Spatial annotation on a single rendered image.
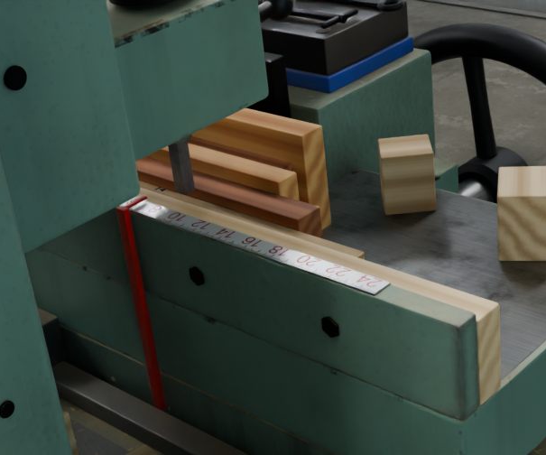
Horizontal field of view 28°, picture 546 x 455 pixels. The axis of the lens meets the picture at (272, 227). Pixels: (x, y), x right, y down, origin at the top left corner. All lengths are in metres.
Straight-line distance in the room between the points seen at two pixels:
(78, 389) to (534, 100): 2.73
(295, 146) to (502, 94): 2.76
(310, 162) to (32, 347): 0.27
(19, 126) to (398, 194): 0.30
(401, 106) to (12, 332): 0.43
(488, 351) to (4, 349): 0.23
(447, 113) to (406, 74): 2.48
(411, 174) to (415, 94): 0.14
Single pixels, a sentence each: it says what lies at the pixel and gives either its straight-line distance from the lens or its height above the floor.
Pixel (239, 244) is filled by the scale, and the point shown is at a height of 0.96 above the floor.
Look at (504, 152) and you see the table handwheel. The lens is 0.98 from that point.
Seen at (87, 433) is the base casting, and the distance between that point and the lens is 0.75.
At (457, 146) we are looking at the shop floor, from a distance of 3.10.
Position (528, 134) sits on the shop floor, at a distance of 3.16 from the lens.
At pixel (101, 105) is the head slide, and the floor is 1.05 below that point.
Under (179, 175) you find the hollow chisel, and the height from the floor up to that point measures 0.96.
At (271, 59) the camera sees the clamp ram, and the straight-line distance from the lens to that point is 0.77.
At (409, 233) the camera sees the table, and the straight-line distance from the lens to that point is 0.72.
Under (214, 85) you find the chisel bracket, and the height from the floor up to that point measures 1.02.
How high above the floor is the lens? 1.24
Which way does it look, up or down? 27 degrees down
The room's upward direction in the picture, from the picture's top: 7 degrees counter-clockwise
